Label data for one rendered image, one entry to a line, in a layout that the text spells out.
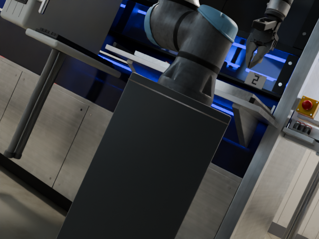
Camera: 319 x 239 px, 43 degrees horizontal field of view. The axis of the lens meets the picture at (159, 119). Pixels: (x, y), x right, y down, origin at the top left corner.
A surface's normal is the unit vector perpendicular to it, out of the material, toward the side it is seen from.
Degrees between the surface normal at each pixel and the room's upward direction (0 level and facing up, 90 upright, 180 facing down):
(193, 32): 92
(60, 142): 90
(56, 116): 90
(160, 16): 96
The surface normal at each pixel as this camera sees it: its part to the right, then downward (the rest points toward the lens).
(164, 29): -0.72, 0.11
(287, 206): -0.08, 0.00
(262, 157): -0.43, -0.16
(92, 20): 0.77, 0.37
